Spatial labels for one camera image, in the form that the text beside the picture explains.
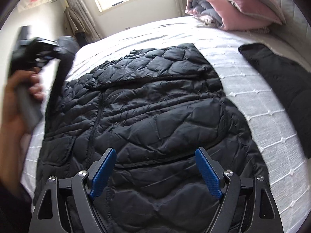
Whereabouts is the person's left hand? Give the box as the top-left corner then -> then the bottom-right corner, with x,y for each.
0,67 -> 47,146

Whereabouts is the white textured bedspread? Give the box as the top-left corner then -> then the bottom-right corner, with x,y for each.
21,17 -> 311,233

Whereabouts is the person's left forearm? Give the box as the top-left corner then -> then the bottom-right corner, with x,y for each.
0,136 -> 33,233

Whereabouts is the black folded garment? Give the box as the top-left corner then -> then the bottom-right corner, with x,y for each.
238,43 -> 311,141

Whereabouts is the grey quilted headboard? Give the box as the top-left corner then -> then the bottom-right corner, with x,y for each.
255,0 -> 311,62

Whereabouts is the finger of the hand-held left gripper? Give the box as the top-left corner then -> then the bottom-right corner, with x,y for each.
47,36 -> 79,119

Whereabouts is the pink and grey folded blanket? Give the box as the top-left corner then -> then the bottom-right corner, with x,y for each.
186,0 -> 235,28

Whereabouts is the hanging olive garment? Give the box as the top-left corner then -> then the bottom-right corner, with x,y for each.
64,6 -> 86,34

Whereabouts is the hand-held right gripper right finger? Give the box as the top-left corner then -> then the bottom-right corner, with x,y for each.
195,147 -> 284,233

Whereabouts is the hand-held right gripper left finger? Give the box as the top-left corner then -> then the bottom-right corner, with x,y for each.
29,148 -> 117,233

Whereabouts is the pink velvet pillow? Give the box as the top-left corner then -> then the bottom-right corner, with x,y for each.
199,0 -> 284,31

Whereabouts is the black quilted puffer jacket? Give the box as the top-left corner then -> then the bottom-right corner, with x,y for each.
33,43 -> 270,233

